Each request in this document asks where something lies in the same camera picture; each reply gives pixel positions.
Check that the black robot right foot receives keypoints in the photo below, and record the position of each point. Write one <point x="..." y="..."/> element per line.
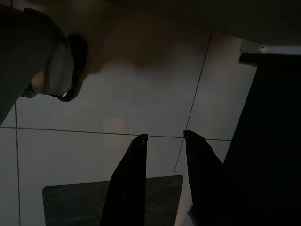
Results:
<point x="80" y="54"/>

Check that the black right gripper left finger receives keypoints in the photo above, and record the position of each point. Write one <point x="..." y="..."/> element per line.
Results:
<point x="130" y="183"/>

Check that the dark printed floor mat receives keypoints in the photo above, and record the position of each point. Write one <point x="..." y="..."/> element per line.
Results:
<point x="77" y="202"/>

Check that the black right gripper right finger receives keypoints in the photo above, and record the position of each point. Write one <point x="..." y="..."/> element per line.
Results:
<point x="209" y="186"/>

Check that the white cabinet trim strip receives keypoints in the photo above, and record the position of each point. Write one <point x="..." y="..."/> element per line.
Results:
<point x="252" y="48"/>

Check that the dark cabinet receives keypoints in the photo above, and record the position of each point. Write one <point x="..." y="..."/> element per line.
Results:
<point x="270" y="141"/>

